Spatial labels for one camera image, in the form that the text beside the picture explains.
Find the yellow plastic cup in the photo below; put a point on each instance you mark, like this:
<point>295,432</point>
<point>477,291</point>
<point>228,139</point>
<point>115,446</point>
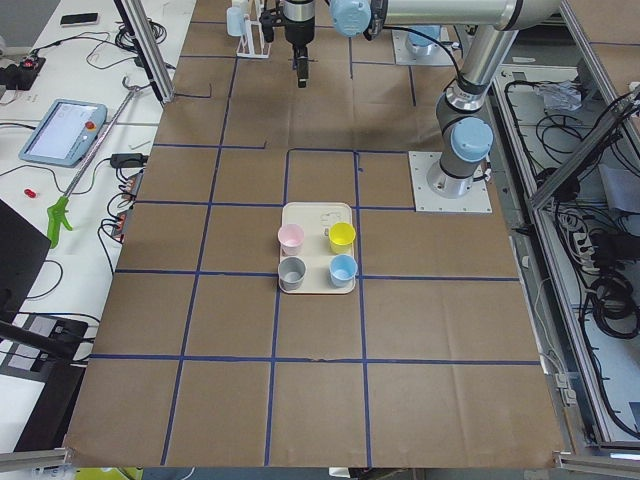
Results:
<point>341,237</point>

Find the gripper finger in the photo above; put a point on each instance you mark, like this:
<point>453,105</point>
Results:
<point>270,19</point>
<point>301,65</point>

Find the grey claw tool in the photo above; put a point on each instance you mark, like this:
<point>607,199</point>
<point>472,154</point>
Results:
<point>56,213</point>

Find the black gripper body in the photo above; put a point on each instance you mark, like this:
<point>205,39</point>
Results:
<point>296,28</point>

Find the black power adapter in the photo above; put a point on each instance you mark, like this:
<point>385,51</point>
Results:
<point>128,160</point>

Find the white wire cup rack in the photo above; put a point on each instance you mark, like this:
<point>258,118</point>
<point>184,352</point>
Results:
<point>252,43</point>

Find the black computer monitor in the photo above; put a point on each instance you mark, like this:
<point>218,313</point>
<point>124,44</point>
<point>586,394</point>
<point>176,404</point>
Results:
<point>23,251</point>

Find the teach pendant tablet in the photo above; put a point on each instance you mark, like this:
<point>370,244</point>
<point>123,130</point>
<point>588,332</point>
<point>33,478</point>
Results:
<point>65,133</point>

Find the black smartphone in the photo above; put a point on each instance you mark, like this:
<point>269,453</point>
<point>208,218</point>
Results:
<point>78,19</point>

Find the cream plastic tray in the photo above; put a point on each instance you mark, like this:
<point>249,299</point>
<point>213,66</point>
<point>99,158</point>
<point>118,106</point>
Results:
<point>316,219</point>

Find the pink plastic cup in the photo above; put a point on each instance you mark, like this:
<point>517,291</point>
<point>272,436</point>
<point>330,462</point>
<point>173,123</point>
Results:
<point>291,239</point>

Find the grey plastic cup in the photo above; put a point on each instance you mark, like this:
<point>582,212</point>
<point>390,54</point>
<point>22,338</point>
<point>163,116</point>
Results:
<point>291,273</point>

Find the aluminium frame post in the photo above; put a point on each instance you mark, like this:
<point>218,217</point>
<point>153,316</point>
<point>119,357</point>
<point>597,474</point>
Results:
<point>137,24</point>

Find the blue plastic cup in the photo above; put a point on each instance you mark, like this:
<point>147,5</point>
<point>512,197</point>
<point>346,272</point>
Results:
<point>235,21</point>
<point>342,270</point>

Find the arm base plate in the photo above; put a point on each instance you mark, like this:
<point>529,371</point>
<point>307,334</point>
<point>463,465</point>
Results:
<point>408,54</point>
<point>435,192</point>

